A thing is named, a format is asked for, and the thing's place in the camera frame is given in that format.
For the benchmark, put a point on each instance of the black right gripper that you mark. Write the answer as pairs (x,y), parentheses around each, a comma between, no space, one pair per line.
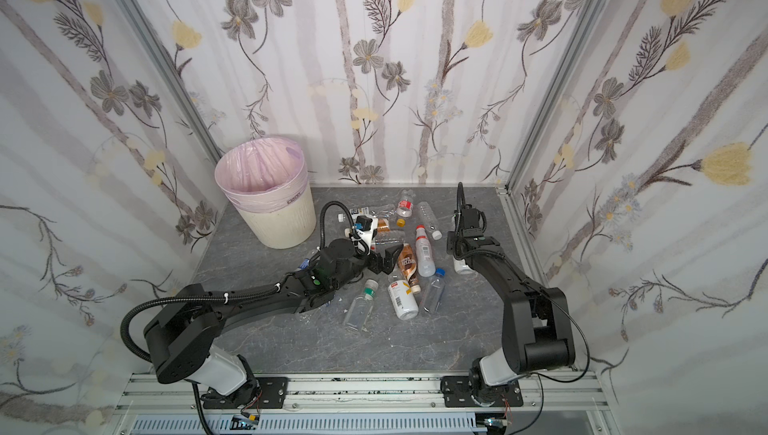
(464,238)

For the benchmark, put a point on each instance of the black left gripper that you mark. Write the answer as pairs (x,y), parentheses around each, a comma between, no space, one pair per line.
(384,257)

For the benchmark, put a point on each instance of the brown Nescafe bottle front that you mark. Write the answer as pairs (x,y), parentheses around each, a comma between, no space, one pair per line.
(407,265)

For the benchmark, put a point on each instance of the brown nescafe bottle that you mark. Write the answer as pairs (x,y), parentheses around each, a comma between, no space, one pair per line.
(383,226)
(407,265)

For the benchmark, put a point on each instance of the clear bottle green cap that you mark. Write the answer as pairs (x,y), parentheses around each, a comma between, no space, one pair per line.
(361,307)

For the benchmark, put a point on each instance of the clear bottle blue cap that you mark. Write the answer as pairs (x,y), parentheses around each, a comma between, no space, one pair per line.
(433,292)

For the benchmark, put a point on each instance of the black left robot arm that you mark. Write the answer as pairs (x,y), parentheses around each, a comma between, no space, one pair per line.
(180,338)

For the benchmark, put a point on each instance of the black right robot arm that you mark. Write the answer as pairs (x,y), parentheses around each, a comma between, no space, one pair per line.
(536,329)

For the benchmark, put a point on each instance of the cream waste bin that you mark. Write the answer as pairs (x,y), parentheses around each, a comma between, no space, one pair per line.
(285,228)

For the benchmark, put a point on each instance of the pink bin liner bag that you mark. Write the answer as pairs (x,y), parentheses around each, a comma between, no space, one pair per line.
(264,175)

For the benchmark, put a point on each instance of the clear bottle red-white label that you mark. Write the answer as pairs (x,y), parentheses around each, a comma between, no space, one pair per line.
(387,240)

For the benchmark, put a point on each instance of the brown Nescafe bottle back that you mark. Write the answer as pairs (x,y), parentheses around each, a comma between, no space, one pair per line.
(383,226)

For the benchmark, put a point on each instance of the white bottle red cap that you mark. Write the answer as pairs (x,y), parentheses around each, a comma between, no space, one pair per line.
(425,260)

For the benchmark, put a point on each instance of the clear ribbed bottle white cap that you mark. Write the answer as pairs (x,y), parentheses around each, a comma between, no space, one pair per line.
(429,220)

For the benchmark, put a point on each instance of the Suntory white label bottle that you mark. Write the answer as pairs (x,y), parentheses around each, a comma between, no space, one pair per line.
(385,214)

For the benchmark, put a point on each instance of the crushed bottle red label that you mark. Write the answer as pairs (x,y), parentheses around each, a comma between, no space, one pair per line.
(405,203)

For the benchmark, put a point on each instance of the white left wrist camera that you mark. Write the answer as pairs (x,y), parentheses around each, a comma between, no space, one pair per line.
(366,228)

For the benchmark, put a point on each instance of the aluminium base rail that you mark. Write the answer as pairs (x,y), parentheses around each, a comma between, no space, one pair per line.
(371,403)

